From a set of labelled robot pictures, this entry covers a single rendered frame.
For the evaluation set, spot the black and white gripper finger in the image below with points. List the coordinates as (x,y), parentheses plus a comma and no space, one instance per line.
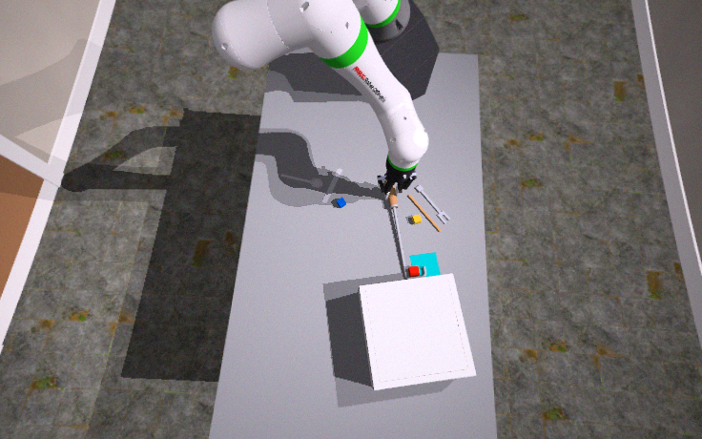
(385,189)
(404,185)

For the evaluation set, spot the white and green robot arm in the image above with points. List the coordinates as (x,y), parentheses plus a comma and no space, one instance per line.
(248,34)

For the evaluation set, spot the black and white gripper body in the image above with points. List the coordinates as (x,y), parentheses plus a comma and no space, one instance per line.
(391,178)

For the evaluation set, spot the grey spoon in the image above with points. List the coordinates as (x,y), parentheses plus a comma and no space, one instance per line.
(317,183)

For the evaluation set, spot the teal flat square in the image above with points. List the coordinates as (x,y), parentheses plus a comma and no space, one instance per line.
(429,261)

